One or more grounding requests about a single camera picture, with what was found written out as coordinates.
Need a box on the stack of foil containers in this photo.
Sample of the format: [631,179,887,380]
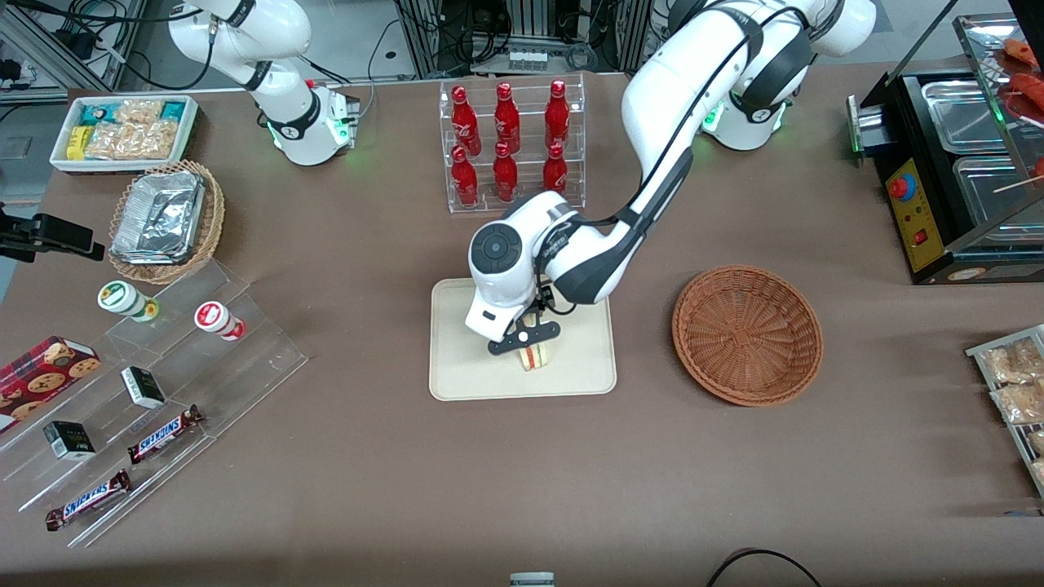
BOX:
[110,170,206,267]

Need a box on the white snack bin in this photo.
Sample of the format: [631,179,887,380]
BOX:
[49,95,200,177]

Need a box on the black food warmer machine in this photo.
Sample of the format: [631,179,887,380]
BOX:
[847,12,1044,286]

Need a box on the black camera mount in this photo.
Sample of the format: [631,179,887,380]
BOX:
[0,204,106,263]

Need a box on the green lid yoghurt cup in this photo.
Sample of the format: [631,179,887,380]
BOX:
[97,280,160,324]

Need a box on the Snickers chocolate bar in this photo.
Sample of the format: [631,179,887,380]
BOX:
[45,469,133,532]
[127,404,206,466]

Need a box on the small black box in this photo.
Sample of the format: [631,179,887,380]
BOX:
[42,420,97,462]
[121,366,167,410]

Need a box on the round brown wicker basket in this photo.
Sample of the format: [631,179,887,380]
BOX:
[672,265,824,407]

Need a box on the light wicker basket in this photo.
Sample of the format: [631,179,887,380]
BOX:
[108,159,227,286]

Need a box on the red lid yoghurt cup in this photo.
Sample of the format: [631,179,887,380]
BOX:
[194,301,246,342]

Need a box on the clear bag of snacks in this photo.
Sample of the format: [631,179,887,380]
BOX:
[990,382,1044,426]
[982,338,1044,386]

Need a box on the clear acrylic step display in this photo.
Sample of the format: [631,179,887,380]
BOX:
[0,259,310,549]

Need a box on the cream plastic tray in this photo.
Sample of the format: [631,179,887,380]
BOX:
[429,278,617,402]

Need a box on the red cola bottle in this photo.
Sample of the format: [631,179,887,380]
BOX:
[493,82,521,152]
[451,146,480,207]
[493,142,520,203]
[545,79,571,149]
[451,86,481,156]
[542,144,569,195]

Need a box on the clear acrylic bottle rack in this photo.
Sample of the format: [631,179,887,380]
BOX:
[439,72,588,215]

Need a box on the red sausage on skewer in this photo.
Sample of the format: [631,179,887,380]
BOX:
[1000,37,1044,68]
[1010,73,1044,117]

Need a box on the tray of wrapped snacks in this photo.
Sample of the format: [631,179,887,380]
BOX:
[966,324,1044,500]

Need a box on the steel warmer pan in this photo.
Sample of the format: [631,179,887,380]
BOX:
[953,154,1044,231]
[921,78,1011,156]

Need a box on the black cable loop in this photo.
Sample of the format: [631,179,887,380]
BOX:
[705,548,825,587]

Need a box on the clear bag of crackers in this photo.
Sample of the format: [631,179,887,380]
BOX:
[85,99,177,161]

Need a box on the red cookie box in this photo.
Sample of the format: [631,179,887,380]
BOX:
[0,336,103,434]

